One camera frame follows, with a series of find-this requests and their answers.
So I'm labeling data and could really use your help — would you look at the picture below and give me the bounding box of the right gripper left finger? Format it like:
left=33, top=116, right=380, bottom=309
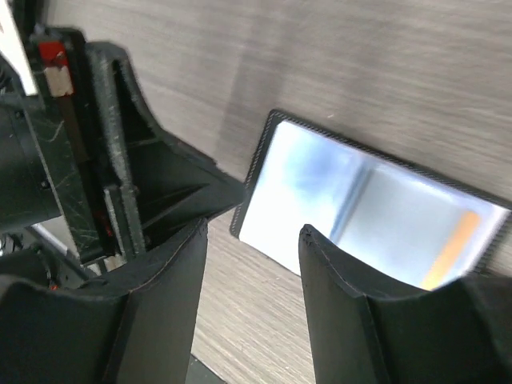
left=1, top=219, right=207, bottom=383

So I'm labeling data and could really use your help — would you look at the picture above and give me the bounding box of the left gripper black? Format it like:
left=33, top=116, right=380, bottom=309
left=1, top=26, right=246, bottom=264

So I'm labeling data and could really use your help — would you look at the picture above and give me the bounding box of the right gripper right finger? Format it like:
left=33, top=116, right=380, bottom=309
left=298, top=225, right=511, bottom=383

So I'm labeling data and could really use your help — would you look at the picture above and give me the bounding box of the black leather card holder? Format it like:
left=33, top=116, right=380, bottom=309
left=230, top=109, right=511, bottom=290

